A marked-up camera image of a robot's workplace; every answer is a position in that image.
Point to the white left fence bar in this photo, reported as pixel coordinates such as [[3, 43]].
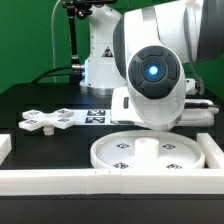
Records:
[[5, 146]]

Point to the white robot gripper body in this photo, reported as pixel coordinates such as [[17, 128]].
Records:
[[123, 112]]

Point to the white round table top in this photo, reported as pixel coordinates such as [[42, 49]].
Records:
[[117, 150]]

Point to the white cross-shaped table base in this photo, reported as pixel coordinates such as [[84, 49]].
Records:
[[34, 119]]

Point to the white front fence bar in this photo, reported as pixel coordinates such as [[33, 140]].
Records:
[[104, 181]]

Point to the white right fence bar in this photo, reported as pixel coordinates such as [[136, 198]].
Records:
[[214, 156]]

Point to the white fence bar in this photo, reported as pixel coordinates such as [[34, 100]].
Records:
[[104, 181], [5, 146], [214, 156]]

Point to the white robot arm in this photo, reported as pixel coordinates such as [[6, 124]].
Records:
[[139, 56]]

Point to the white marker base plate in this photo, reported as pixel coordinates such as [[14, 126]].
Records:
[[91, 117]]

